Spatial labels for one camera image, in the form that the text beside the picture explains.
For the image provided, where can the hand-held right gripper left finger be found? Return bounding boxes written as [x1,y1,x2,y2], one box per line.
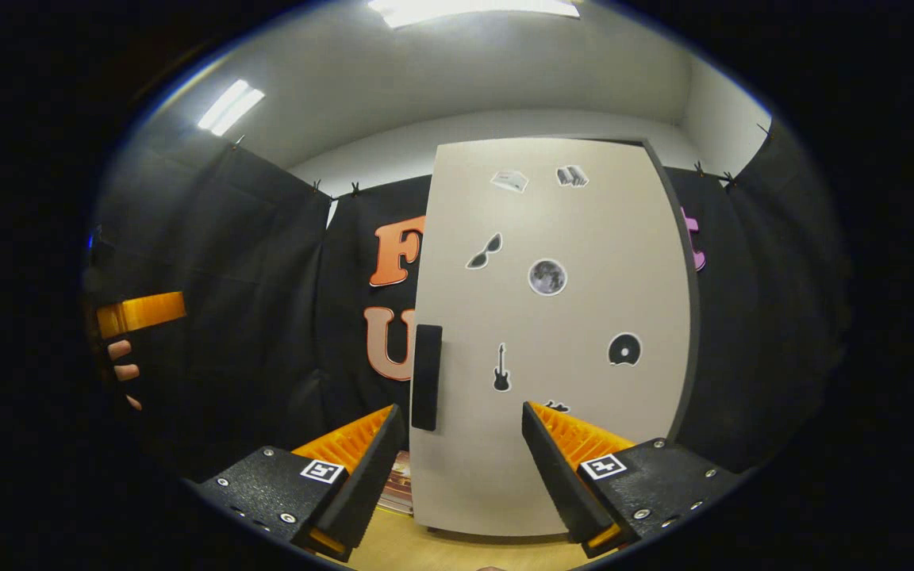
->
[187,404,408,561]

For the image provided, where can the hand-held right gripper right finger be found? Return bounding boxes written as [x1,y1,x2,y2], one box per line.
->
[520,402,743,560]

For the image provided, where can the black cabinet door handle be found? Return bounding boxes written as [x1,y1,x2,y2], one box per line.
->
[411,324,444,432]

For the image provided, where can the dark grey cabinet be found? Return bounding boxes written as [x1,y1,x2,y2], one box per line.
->
[584,136,701,445]

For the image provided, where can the stack of books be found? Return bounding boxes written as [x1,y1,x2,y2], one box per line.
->
[376,450,414,516]

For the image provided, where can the black backdrop cloth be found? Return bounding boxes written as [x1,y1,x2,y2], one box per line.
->
[84,119,851,477]

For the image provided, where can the small ceiling light panel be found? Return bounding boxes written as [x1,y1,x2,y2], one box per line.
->
[197,79,266,137]

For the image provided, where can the large ceiling light panel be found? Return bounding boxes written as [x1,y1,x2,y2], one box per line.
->
[368,0,581,29]

